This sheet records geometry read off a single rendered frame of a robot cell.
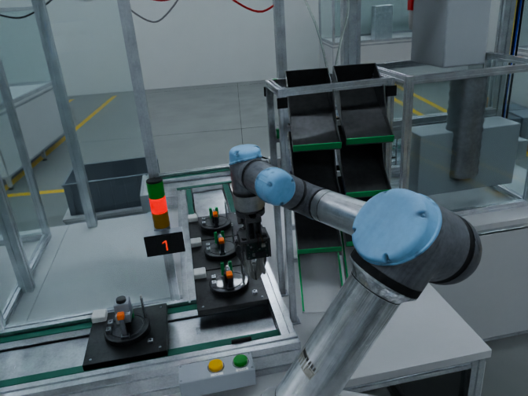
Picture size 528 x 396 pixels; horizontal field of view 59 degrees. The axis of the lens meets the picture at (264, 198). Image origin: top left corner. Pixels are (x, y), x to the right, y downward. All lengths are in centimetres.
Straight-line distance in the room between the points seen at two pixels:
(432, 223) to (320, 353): 26
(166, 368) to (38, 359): 45
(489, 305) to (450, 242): 198
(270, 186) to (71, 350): 96
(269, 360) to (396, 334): 44
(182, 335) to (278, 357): 33
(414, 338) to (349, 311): 93
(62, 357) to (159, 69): 1065
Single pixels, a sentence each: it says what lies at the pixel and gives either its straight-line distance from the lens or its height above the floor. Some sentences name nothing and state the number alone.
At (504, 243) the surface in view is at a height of 73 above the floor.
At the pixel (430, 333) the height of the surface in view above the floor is 86.
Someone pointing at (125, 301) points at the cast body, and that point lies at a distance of 150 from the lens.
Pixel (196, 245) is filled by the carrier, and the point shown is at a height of 98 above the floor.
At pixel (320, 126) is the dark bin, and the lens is 134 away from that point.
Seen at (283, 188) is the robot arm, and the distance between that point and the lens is 96.
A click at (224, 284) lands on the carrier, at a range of 166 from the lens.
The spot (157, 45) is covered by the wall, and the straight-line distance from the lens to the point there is 1192.
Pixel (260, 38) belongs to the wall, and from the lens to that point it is 1179.
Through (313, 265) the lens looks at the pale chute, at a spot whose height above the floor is 109.
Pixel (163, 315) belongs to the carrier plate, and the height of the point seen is 97.
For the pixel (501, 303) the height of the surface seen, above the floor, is 38.
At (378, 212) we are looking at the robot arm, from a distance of 68.
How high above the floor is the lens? 190
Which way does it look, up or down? 23 degrees down
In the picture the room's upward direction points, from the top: 4 degrees counter-clockwise
